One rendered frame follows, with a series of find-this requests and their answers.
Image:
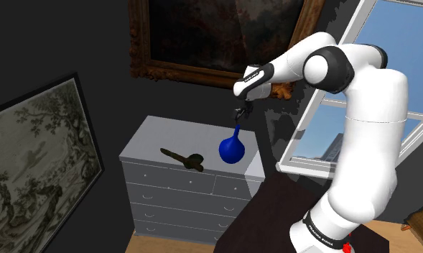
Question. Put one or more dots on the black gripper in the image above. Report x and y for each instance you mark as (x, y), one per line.
(243, 111)

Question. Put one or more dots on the grey chest of drawers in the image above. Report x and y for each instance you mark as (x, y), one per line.
(176, 196)

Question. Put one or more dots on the dark brown wooden mallet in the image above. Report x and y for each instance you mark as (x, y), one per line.
(188, 160)

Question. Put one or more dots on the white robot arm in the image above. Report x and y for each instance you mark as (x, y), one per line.
(368, 140)

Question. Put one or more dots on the gilt-framed dark painting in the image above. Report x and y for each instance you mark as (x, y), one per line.
(197, 31)

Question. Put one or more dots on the black-framed landscape print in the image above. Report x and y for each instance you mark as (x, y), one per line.
(36, 164)

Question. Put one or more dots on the blue round long-necked vase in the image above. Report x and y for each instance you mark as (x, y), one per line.
(231, 149)

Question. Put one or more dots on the white-framed window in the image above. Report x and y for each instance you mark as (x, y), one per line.
(389, 35)

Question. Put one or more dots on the brown wooden furniture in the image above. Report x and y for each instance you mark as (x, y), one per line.
(421, 220)

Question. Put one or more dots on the dark robot stand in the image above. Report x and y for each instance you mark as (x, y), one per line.
(270, 217)

